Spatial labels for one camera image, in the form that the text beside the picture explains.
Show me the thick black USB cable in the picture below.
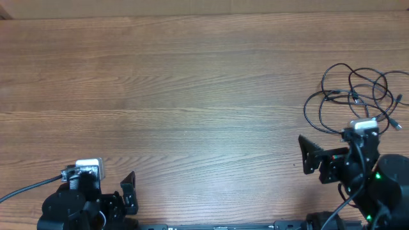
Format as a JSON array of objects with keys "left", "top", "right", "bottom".
[{"left": 346, "top": 66, "right": 409, "bottom": 131}]

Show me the thin black USB cable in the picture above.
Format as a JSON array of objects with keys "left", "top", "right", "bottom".
[{"left": 303, "top": 63, "right": 397, "bottom": 134}]

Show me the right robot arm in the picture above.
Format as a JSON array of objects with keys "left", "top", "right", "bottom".
[{"left": 298, "top": 128, "right": 408, "bottom": 229}]

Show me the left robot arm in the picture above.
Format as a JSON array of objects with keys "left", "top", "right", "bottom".
[{"left": 36, "top": 172, "right": 139, "bottom": 230}]

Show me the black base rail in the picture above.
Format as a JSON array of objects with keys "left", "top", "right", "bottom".
[{"left": 136, "top": 220, "right": 313, "bottom": 230}]

